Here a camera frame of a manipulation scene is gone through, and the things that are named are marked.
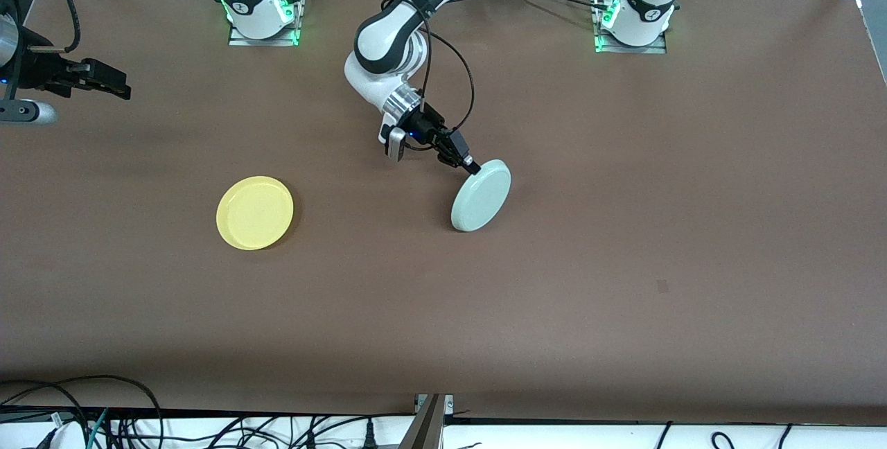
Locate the pale green round plate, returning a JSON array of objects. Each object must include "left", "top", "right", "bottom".
[{"left": 450, "top": 159, "right": 512, "bottom": 233}]

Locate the metal base mounting plate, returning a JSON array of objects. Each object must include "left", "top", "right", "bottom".
[
  {"left": 592, "top": 0, "right": 667, "bottom": 55},
  {"left": 229, "top": 0, "right": 307, "bottom": 46}
]

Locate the yellow round plate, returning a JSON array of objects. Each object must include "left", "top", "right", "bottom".
[{"left": 216, "top": 176, "right": 295, "bottom": 251}]

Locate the brown table cover sheet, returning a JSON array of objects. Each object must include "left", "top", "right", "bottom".
[{"left": 0, "top": 0, "right": 887, "bottom": 422}]

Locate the aluminium beam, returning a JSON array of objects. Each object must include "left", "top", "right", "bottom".
[{"left": 398, "top": 394, "right": 455, "bottom": 449}]

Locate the white shelf board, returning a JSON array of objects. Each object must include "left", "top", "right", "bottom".
[{"left": 0, "top": 411, "right": 887, "bottom": 449}]

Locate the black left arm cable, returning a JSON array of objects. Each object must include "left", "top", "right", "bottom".
[{"left": 381, "top": 0, "right": 477, "bottom": 134}]

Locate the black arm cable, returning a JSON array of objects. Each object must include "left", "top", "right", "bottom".
[
  {"left": 29, "top": 0, "right": 82, "bottom": 53},
  {"left": 381, "top": 0, "right": 477, "bottom": 134}
]

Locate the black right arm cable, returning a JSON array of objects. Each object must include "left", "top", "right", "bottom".
[{"left": 29, "top": 0, "right": 82, "bottom": 53}]

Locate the small looped black cable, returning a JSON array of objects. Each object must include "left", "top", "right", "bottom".
[{"left": 0, "top": 383, "right": 89, "bottom": 449}]

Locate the large looped black cable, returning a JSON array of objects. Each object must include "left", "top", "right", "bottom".
[{"left": 0, "top": 375, "right": 164, "bottom": 449}]

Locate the green cable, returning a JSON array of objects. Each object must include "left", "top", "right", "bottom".
[{"left": 87, "top": 407, "right": 110, "bottom": 449}]

